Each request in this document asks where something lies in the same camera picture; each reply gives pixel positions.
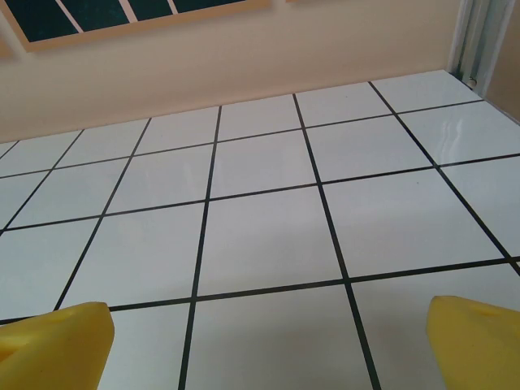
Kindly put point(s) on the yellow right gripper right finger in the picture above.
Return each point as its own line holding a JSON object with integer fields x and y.
{"x": 479, "y": 349}

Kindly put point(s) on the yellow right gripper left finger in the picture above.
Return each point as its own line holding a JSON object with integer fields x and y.
{"x": 61, "y": 349}

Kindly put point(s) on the aluminium corner post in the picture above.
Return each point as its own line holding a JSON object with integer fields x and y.
{"x": 475, "y": 40}

